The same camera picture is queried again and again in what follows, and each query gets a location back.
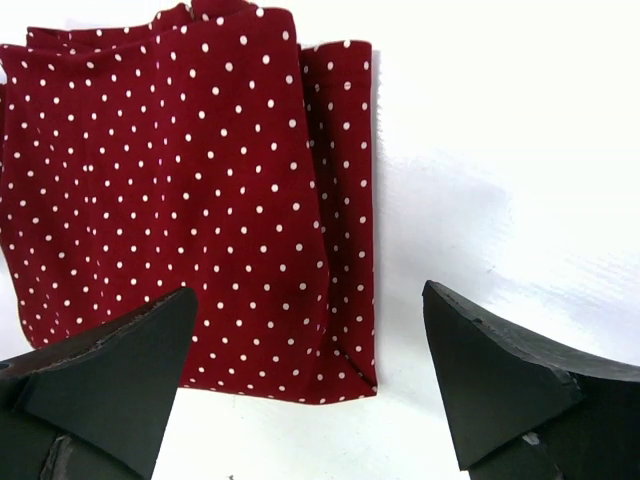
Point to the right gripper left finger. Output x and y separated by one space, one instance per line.
96 405

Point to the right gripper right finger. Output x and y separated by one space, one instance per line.
523 406

